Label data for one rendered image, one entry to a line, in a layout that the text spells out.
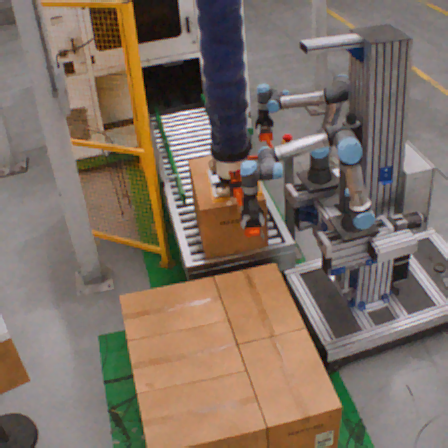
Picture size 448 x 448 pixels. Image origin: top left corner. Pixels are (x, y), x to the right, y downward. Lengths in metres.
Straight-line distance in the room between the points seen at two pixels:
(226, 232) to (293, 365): 1.00
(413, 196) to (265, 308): 1.09
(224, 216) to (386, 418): 1.59
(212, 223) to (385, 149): 1.15
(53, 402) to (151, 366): 0.95
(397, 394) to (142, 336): 1.61
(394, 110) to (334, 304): 1.45
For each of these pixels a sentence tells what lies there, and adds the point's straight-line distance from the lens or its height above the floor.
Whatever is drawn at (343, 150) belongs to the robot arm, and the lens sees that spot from 2.84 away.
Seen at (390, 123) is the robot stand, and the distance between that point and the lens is 3.29.
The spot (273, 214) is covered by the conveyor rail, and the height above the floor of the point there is 0.59.
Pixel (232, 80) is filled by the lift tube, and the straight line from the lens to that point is 3.18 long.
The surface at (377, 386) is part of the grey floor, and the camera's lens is 3.89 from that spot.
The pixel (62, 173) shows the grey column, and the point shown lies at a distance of 4.15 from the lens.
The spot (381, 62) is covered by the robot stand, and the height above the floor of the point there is 1.92.
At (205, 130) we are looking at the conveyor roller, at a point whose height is 0.55.
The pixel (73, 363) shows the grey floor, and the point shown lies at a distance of 4.22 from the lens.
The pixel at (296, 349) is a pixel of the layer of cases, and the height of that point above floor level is 0.54.
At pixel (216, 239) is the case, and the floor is 0.71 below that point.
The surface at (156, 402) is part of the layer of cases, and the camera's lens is 3.18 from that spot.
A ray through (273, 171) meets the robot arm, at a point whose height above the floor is 1.53.
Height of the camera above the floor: 3.07
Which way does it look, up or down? 37 degrees down
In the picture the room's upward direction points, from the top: 5 degrees counter-clockwise
